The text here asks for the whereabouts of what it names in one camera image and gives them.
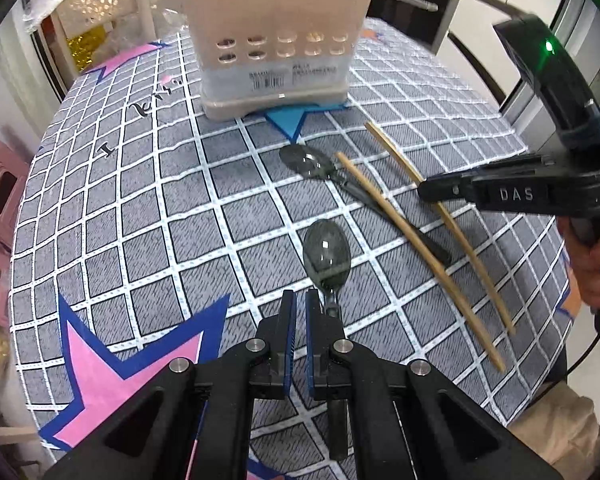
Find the black built-in oven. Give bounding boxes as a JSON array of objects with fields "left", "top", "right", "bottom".
[{"left": 366, "top": 0, "right": 460, "bottom": 54}]

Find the beige utensil holder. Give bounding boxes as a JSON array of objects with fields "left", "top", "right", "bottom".
[{"left": 178, "top": 0, "right": 370, "bottom": 122}]

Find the black plastic spoon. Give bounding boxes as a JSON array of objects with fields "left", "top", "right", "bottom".
[
  {"left": 301, "top": 218, "right": 353, "bottom": 462},
  {"left": 278, "top": 143, "right": 453, "bottom": 267}
]

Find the tall pink plastic stool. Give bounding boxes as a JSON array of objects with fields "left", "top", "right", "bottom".
[{"left": 0, "top": 141, "right": 30, "bottom": 247}]

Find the person's right hand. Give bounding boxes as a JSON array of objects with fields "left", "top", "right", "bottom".
[{"left": 557, "top": 217, "right": 600, "bottom": 309}]

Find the wooden chopstick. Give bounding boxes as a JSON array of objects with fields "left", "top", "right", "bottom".
[
  {"left": 334, "top": 149, "right": 508, "bottom": 374},
  {"left": 363, "top": 120, "right": 517, "bottom": 336}
]

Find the beige perforated storage cart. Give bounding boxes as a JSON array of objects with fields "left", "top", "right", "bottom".
[{"left": 50, "top": 0, "right": 185, "bottom": 78}]

